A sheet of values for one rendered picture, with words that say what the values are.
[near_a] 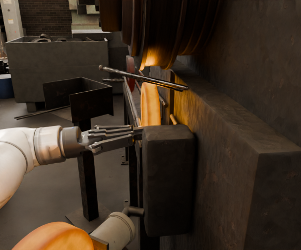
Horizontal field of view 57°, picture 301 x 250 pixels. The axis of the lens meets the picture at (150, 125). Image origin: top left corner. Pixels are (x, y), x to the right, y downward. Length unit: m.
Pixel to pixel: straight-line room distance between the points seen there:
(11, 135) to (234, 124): 0.48
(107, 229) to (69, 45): 2.77
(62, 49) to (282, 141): 2.90
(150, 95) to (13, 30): 9.78
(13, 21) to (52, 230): 10.10
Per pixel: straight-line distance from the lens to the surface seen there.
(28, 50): 3.20
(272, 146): 0.36
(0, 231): 1.68
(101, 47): 3.14
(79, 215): 1.63
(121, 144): 0.66
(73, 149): 0.67
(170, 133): 0.55
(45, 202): 1.79
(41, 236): 0.37
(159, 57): 0.64
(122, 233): 0.49
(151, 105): 0.71
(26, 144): 0.67
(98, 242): 0.43
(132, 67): 1.60
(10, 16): 10.41
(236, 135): 0.39
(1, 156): 0.59
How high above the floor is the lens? 1.02
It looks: 22 degrees down
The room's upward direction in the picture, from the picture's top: straight up
